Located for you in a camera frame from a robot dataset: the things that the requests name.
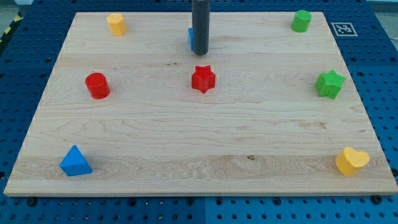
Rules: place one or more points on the blue triangular prism block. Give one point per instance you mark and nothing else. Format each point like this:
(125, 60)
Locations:
(74, 163)

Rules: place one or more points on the red cylinder block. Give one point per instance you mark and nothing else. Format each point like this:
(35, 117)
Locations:
(97, 85)

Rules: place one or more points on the yellow heart block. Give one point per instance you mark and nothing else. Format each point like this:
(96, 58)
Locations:
(350, 161)

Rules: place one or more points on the yellow hexagonal prism block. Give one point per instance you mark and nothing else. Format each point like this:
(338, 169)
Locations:
(116, 24)

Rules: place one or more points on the red star block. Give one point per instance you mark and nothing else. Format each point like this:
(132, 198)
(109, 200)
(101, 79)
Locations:
(203, 79)

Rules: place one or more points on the white fiducial marker tag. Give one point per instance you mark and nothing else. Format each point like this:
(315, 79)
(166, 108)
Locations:
(344, 29)

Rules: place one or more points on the black yellow hazard tape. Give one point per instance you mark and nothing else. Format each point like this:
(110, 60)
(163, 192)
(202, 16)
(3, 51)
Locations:
(12, 27)

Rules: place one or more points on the green star block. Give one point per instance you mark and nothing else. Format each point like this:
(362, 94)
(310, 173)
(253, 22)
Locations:
(329, 84)

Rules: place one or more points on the green cylinder block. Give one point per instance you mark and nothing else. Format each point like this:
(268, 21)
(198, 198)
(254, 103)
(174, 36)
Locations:
(301, 21)

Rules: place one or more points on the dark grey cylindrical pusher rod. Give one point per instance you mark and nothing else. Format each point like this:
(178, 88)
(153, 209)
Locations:
(200, 26)

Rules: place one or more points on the blue cube block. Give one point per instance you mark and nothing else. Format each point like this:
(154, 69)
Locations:
(190, 38)

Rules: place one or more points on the light wooden board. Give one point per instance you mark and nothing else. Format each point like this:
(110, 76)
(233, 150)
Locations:
(262, 130)

